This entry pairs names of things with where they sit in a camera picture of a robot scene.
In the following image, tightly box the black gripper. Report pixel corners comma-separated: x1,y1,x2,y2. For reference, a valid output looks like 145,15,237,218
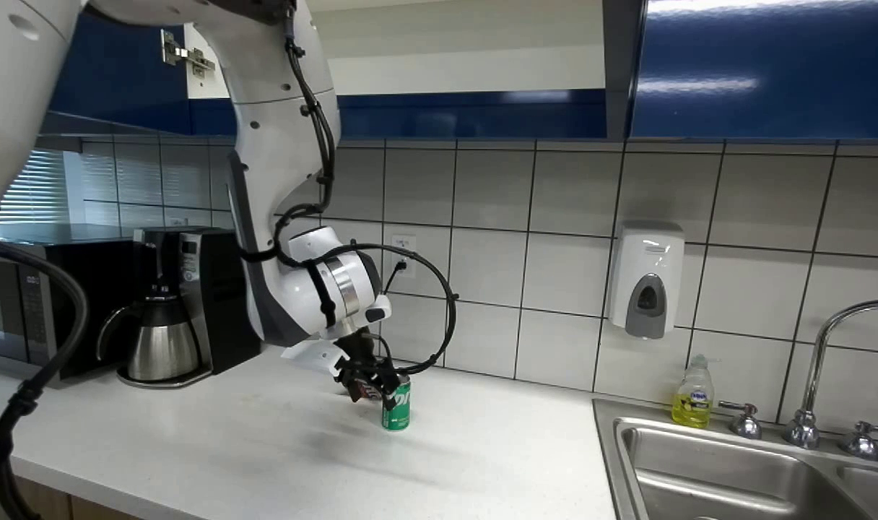
331,326,407,404

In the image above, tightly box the green soda can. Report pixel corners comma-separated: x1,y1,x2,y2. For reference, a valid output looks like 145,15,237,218
377,372,416,434

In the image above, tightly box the metal cupboard hinge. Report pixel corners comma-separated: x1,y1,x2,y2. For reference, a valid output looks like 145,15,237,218
158,27,215,76

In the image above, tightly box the blue cupboard door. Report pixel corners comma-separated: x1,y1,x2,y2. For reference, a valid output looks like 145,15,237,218
633,0,878,147
46,5,194,140

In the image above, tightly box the black coffee maker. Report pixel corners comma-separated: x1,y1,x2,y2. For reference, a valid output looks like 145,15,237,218
133,225,266,379

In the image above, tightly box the steel coffee carafe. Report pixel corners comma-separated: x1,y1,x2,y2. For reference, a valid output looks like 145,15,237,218
91,277,211,391

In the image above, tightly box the stainless steel microwave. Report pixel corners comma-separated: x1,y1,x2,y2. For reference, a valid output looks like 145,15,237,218
0,234,149,381

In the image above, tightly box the yellow dish soap bottle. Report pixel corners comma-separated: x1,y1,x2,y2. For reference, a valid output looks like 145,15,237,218
667,353,718,434

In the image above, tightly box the wooden base cabinet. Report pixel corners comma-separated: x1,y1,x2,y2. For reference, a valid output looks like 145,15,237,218
7,475,145,520

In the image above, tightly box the stainless steel sink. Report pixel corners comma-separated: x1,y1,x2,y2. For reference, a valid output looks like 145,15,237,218
592,395,878,520

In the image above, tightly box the chrome faucet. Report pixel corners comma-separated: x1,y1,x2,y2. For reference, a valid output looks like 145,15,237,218
782,297,878,450

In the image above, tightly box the black power cord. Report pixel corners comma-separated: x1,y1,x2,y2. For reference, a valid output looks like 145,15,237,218
377,258,410,300

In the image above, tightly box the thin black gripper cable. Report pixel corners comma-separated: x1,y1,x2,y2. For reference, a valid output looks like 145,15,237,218
263,37,462,381

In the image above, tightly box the white wall outlet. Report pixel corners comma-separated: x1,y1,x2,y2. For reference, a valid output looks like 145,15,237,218
387,234,422,284

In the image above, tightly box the white wall soap dispenser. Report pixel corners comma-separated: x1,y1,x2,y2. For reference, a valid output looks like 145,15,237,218
605,225,686,342

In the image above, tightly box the thick black cable bundle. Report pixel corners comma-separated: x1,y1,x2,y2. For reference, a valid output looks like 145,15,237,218
0,236,91,520

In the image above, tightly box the chrome faucet handle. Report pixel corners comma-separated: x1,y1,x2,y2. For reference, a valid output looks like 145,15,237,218
844,418,878,463
727,400,766,443

